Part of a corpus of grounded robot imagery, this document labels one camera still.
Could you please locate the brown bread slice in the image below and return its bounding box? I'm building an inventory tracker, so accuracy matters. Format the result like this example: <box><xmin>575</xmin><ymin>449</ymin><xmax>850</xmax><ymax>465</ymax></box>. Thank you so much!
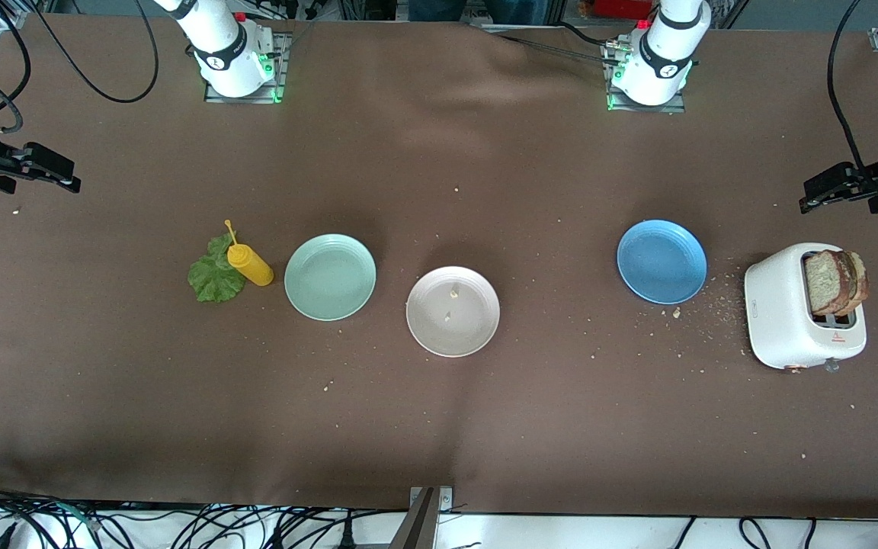
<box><xmin>803</xmin><ymin>249</ymin><xmax>857</xmax><ymax>316</ymax></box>
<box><xmin>835</xmin><ymin>252</ymin><xmax>870</xmax><ymax>317</ymax></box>

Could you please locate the green lettuce leaf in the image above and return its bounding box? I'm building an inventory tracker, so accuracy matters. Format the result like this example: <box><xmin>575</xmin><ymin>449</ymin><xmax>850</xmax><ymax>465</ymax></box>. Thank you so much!
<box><xmin>187</xmin><ymin>233</ymin><xmax>248</xmax><ymax>303</ymax></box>

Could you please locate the yellow mustard squeeze bottle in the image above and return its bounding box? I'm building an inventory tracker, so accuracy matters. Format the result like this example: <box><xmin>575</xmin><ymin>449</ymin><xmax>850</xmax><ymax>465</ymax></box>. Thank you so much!
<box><xmin>224</xmin><ymin>220</ymin><xmax>274</xmax><ymax>287</ymax></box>

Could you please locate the blue plate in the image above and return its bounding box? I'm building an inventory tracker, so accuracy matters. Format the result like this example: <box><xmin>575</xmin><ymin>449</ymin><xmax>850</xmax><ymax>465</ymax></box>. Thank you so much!
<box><xmin>617</xmin><ymin>220</ymin><xmax>708</xmax><ymax>306</ymax></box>

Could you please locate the mint green plate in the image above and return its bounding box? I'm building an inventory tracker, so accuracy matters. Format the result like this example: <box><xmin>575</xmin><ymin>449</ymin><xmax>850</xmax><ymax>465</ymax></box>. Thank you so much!
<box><xmin>284</xmin><ymin>233</ymin><xmax>377</xmax><ymax>322</ymax></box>

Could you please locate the beige plate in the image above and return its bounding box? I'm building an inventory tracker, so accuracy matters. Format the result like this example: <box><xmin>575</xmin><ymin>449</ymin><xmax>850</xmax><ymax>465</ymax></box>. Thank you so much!
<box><xmin>405</xmin><ymin>265</ymin><xmax>501</xmax><ymax>358</ymax></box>

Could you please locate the white toaster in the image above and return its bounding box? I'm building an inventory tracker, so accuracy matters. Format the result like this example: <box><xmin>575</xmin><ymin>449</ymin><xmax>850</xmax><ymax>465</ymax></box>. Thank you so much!
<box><xmin>744</xmin><ymin>242</ymin><xmax>867</xmax><ymax>374</ymax></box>

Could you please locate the red box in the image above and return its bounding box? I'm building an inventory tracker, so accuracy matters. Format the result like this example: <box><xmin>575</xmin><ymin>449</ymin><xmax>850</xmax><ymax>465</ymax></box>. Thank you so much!
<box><xmin>595</xmin><ymin>0</ymin><xmax>653</xmax><ymax>20</ymax></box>

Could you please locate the brown table cloth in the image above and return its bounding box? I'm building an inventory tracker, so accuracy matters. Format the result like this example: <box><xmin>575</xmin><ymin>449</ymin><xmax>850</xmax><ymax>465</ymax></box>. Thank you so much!
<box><xmin>0</xmin><ymin>14</ymin><xmax>878</xmax><ymax>521</ymax></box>

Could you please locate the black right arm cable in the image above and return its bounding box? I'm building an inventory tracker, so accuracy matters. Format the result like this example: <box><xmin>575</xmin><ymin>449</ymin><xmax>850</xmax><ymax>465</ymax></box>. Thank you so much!
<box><xmin>0</xmin><ymin>0</ymin><xmax>159</xmax><ymax>134</ymax></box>

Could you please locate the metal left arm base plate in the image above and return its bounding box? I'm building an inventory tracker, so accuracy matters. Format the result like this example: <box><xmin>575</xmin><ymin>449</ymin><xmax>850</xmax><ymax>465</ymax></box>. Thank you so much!
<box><xmin>605</xmin><ymin>34</ymin><xmax>688</xmax><ymax>115</ymax></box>

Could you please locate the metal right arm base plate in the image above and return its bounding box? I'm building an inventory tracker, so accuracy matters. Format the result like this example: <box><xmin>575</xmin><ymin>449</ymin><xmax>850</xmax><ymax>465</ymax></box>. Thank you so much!
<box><xmin>203</xmin><ymin>30</ymin><xmax>289</xmax><ymax>105</ymax></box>

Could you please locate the thin black cable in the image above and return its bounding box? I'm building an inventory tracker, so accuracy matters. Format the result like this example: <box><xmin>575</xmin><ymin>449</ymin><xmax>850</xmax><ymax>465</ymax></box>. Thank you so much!
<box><xmin>485</xmin><ymin>21</ymin><xmax>623</xmax><ymax>66</ymax></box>

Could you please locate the tangled black cable bundle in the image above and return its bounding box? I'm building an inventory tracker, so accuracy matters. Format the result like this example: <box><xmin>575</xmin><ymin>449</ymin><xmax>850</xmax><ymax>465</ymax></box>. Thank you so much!
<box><xmin>0</xmin><ymin>480</ymin><xmax>409</xmax><ymax>549</ymax></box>

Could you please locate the grey metal bracket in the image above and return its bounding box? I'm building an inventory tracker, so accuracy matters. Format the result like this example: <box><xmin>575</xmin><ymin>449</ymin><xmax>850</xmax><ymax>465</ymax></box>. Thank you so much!
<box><xmin>389</xmin><ymin>486</ymin><xmax>455</xmax><ymax>549</ymax></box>

